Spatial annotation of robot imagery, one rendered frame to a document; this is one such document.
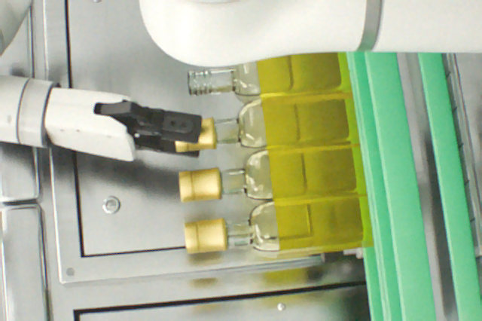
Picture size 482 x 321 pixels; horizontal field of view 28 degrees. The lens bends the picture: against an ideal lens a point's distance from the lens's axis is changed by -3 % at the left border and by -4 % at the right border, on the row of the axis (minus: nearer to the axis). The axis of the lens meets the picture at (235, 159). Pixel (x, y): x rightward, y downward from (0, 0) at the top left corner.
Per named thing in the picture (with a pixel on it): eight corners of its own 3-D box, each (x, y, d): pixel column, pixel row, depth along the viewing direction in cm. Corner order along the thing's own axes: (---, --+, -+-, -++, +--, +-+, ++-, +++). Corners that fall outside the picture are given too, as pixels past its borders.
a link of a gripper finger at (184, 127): (137, 136, 109) (198, 145, 109) (135, 126, 106) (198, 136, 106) (142, 108, 110) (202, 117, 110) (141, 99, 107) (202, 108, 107)
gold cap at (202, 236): (224, 221, 111) (184, 225, 111) (224, 214, 108) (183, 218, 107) (227, 253, 110) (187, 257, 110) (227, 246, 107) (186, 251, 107)
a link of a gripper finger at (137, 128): (102, 130, 110) (147, 143, 112) (117, 120, 106) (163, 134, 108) (107, 106, 111) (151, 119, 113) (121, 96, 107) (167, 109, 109)
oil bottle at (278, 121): (413, 98, 117) (233, 114, 116) (423, 81, 112) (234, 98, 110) (421, 144, 116) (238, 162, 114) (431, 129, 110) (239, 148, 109)
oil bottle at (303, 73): (406, 50, 118) (227, 64, 117) (415, 32, 113) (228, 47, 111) (413, 94, 117) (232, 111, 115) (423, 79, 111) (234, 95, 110)
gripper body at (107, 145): (42, 157, 116) (135, 172, 116) (28, 131, 106) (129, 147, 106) (55, 97, 118) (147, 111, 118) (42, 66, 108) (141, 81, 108)
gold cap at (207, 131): (212, 122, 114) (173, 126, 114) (213, 112, 111) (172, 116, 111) (215, 153, 113) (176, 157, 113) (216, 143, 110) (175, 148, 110)
